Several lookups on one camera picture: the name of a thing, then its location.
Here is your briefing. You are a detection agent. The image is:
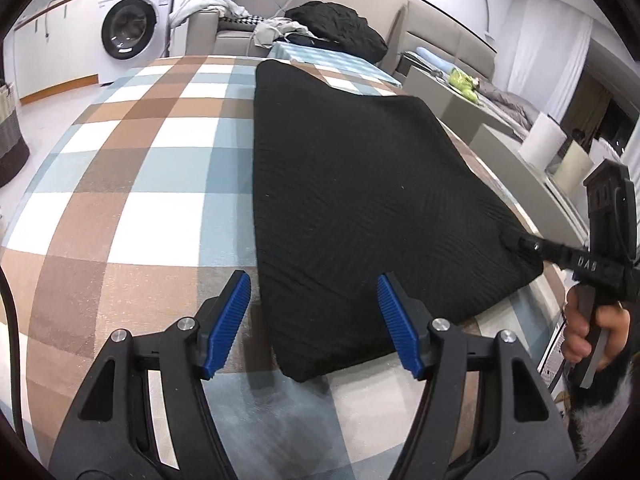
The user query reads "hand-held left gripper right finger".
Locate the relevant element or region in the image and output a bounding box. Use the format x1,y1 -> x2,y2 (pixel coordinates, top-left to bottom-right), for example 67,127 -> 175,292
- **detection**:
376,273 -> 581,480

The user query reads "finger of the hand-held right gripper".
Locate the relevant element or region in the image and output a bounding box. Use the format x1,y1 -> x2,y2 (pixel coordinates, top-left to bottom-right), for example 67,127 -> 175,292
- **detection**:
500,230 -> 561,266

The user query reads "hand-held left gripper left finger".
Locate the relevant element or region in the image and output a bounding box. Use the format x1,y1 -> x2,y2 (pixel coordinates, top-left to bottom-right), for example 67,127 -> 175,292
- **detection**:
47,270 -> 252,480

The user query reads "black knit sweater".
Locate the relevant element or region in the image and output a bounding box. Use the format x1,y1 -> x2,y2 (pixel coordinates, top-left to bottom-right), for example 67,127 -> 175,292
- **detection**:
252,59 -> 546,383

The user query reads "person's right forearm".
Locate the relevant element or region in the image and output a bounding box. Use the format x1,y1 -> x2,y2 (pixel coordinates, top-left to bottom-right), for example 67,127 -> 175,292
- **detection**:
567,330 -> 640,466

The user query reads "person's right hand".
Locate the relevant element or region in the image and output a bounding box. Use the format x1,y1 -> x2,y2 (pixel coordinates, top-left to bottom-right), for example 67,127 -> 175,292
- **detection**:
562,292 -> 631,368

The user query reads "cream container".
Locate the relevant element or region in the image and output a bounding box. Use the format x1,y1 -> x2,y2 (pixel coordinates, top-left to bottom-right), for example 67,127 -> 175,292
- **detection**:
554,139 -> 596,197

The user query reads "beige stepped partition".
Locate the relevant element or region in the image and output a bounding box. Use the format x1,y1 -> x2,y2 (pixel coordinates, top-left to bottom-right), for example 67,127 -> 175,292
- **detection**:
404,55 -> 596,251

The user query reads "white paper towel roll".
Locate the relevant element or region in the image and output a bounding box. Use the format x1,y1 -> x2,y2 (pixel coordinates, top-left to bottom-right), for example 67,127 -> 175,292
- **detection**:
520,112 -> 568,171

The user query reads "dark cabinet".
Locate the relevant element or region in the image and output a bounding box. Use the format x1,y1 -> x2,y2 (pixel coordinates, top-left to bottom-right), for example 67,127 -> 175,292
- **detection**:
562,72 -> 640,161

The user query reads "grey bedding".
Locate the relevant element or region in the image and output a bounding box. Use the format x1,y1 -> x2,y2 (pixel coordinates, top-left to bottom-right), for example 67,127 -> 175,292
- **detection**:
475,80 -> 541,128

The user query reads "white curtain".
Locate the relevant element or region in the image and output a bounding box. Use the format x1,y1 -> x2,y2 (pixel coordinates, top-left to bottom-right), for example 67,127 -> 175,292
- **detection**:
505,5 -> 596,121

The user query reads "green toy figure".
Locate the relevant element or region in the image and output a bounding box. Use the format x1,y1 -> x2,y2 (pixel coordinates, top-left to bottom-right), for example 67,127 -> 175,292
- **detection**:
447,67 -> 480,103

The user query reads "brown blue checked tablecloth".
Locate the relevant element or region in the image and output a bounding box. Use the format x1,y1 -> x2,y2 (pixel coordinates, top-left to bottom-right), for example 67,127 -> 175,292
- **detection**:
0,52 -> 571,480

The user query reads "blue pillow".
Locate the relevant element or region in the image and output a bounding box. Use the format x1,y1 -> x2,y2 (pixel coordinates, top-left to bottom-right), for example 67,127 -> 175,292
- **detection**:
416,47 -> 453,72

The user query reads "beige bed headboard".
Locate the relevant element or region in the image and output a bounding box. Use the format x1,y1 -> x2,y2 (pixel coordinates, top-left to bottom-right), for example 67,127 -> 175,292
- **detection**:
400,0 -> 498,76

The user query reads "teal checked tablecloth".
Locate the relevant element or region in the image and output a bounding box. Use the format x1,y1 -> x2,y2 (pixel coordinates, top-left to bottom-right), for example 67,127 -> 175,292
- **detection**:
267,40 -> 403,86

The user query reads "beige sofa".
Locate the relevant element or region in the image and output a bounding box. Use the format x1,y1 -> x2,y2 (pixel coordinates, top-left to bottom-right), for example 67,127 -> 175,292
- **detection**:
185,0 -> 401,76

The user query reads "woven basket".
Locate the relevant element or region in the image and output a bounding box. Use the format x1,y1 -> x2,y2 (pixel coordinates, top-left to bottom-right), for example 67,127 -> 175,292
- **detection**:
0,82 -> 31,188

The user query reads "black jacket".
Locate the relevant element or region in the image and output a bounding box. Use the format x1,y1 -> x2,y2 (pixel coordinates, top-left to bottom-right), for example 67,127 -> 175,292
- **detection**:
285,1 -> 390,63

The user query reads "grey white garment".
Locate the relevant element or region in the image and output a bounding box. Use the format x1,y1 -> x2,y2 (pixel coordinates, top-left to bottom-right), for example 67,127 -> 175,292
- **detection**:
250,17 -> 311,46

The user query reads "black pouch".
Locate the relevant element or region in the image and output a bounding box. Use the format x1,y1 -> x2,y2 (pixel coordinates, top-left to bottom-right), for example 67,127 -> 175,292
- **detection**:
287,32 -> 331,48

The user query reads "white washing machine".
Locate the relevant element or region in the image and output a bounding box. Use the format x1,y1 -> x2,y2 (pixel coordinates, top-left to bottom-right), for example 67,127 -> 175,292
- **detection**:
97,0 -> 180,86

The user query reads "light blue blanket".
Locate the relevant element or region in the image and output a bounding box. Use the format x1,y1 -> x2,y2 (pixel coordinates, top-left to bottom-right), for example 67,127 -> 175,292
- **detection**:
167,0 -> 251,28

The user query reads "white kitchen counter unit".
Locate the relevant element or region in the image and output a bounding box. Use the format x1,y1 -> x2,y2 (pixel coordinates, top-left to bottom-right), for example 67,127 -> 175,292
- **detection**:
12,0 -> 106,106

